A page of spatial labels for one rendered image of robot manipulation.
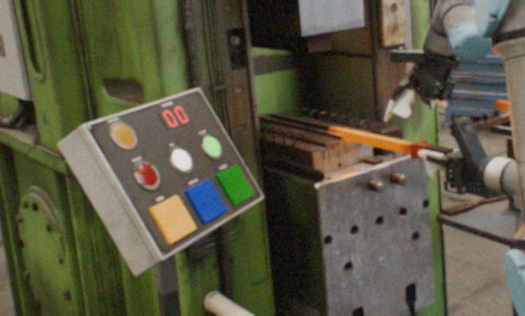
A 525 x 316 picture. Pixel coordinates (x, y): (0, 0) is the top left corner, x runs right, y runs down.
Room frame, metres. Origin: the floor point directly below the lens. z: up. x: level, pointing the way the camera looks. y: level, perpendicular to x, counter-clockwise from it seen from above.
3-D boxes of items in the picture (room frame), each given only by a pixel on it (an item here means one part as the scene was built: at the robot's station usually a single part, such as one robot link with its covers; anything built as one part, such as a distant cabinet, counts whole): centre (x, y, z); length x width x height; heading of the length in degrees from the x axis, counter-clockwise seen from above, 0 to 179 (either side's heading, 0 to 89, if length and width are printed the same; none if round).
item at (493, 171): (1.50, -0.35, 0.98); 0.08 x 0.05 x 0.08; 127
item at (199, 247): (1.75, 0.35, 0.80); 0.06 x 0.03 x 0.14; 127
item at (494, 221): (2.03, -0.52, 0.70); 0.40 x 0.30 x 0.02; 126
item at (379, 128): (2.03, -0.13, 0.95); 0.12 x 0.08 x 0.06; 37
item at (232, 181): (1.50, 0.21, 1.01); 0.07 x 0.05 x 0.07; 152
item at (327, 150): (2.04, 0.10, 0.96); 0.42 x 0.20 x 0.09; 37
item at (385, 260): (2.08, 0.06, 0.69); 0.56 x 0.38 x 0.45; 37
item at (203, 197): (1.41, 0.26, 1.01); 0.07 x 0.05 x 0.07; 152
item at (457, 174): (1.56, -0.30, 0.98); 0.12 x 0.08 x 0.09; 37
